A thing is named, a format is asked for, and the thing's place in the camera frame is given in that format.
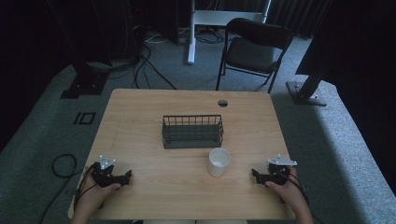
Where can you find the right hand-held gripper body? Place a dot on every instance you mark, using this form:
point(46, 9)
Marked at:
point(278, 172)

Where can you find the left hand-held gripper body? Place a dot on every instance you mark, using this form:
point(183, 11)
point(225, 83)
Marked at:
point(104, 176)

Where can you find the white cup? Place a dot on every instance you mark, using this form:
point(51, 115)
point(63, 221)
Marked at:
point(219, 162)

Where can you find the person's left hand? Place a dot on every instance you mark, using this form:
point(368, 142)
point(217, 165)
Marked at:
point(95, 193)

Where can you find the person's right hand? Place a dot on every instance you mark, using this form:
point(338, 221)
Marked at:
point(289, 191)

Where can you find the black stand with bolted base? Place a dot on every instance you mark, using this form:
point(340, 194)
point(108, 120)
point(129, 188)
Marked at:
point(306, 90)

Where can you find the black stand with flat base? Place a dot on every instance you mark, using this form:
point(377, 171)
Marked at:
point(85, 84)

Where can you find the black folding chair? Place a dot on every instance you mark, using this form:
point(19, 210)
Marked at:
point(253, 51)

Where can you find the dark curtain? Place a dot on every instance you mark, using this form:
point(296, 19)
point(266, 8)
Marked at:
point(299, 15)

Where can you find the white desk frame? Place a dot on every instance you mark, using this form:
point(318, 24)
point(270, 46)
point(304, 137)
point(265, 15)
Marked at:
point(191, 37)

